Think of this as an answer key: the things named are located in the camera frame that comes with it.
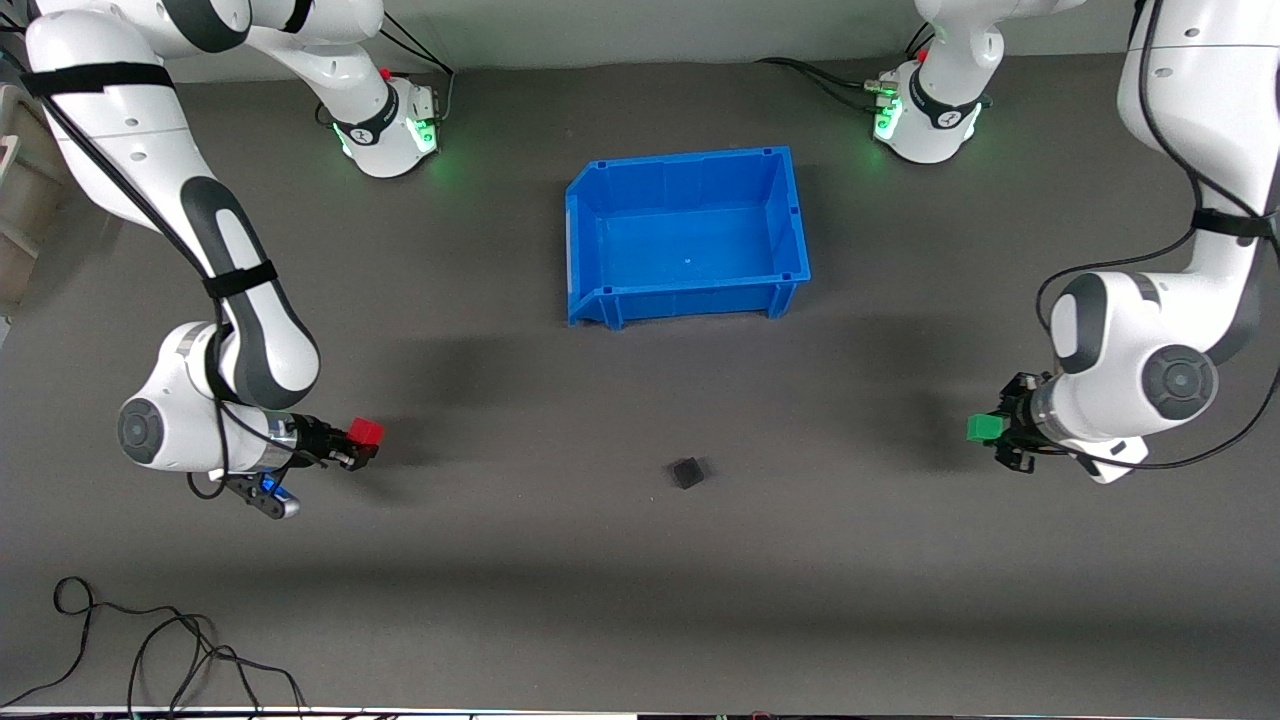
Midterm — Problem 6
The black base cable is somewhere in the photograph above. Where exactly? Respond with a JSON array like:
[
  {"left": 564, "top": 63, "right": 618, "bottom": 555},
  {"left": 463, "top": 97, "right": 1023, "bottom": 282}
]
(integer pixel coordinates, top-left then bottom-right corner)
[
  {"left": 378, "top": 12, "right": 458, "bottom": 123},
  {"left": 754, "top": 55, "right": 903, "bottom": 113}
]

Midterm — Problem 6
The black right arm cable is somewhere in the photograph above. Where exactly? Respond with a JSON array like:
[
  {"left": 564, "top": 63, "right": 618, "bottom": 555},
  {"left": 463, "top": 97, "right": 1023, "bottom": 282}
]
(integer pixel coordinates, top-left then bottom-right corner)
[{"left": 0, "top": 20, "right": 301, "bottom": 502}]

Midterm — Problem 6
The black right base cable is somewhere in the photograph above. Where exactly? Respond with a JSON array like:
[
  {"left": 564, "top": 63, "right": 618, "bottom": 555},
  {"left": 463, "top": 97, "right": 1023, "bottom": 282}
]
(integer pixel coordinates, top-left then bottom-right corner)
[{"left": 378, "top": 12, "right": 458, "bottom": 123}]

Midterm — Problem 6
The black velcro strap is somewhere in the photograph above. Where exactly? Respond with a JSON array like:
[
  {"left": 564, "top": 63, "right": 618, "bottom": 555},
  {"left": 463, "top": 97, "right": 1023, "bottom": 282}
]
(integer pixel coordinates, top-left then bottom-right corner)
[
  {"left": 20, "top": 61, "right": 177, "bottom": 99},
  {"left": 202, "top": 261, "right": 279, "bottom": 299},
  {"left": 1189, "top": 207, "right": 1278, "bottom": 240}
]

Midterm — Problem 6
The blue plastic storage bin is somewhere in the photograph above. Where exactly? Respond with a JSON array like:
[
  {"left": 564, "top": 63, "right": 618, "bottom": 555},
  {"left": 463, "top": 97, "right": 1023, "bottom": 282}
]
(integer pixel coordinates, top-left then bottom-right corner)
[{"left": 564, "top": 146, "right": 812, "bottom": 331}]

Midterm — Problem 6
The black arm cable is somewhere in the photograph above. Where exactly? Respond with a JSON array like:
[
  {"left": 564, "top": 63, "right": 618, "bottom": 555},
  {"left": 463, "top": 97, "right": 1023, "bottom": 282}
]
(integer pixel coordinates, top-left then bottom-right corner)
[
  {"left": 0, "top": 20, "right": 301, "bottom": 502},
  {"left": 1034, "top": 0, "right": 1280, "bottom": 471}
]

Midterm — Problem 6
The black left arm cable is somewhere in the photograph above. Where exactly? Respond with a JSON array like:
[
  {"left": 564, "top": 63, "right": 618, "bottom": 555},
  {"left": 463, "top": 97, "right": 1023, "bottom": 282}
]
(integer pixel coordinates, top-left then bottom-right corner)
[{"left": 1034, "top": 0, "right": 1280, "bottom": 471}]

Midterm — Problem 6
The loose black floor cable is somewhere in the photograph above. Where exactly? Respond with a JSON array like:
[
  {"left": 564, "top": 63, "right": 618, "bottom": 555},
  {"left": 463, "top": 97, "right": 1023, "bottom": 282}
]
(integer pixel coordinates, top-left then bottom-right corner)
[{"left": 0, "top": 576, "right": 313, "bottom": 717}]

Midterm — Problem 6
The black left base cable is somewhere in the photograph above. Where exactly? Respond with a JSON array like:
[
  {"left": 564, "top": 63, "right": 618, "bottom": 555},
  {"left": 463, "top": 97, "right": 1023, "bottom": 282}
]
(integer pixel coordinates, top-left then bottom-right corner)
[{"left": 754, "top": 55, "right": 903, "bottom": 113}]

